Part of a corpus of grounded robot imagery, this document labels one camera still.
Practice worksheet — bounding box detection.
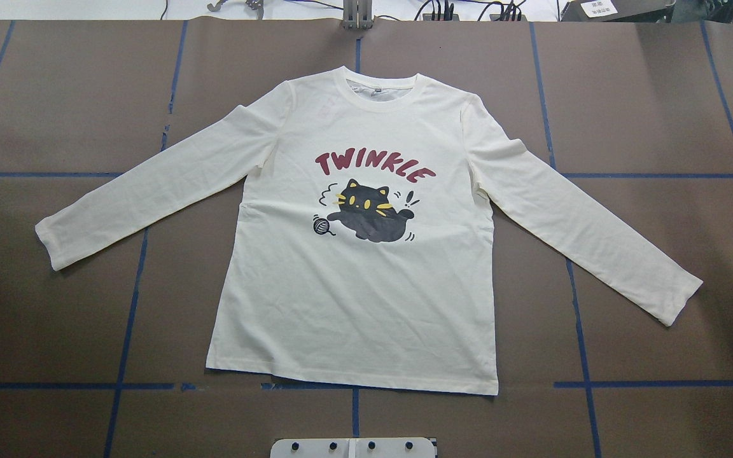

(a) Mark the cream long-sleeve cat shirt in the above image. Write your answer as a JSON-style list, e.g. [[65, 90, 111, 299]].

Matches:
[[35, 67, 703, 396]]

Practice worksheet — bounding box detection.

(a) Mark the black device with label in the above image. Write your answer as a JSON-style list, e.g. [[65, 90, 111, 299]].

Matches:
[[559, 1, 676, 23]]

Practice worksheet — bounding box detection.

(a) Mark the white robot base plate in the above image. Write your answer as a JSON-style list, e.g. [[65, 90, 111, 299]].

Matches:
[[270, 437, 438, 457]]

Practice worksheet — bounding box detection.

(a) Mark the black cable bundle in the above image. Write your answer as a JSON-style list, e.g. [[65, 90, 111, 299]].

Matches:
[[414, 0, 526, 22]]

